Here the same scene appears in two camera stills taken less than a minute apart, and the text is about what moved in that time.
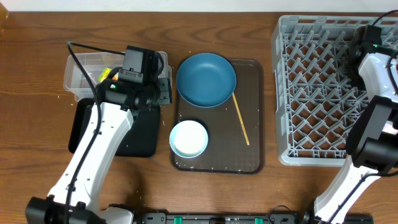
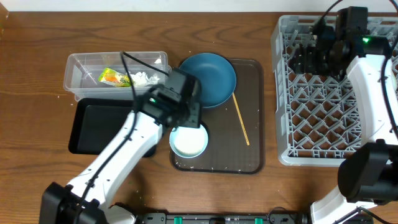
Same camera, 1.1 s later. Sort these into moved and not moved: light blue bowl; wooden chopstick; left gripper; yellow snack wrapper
Moved: left gripper
Not moved: light blue bowl; yellow snack wrapper; wooden chopstick
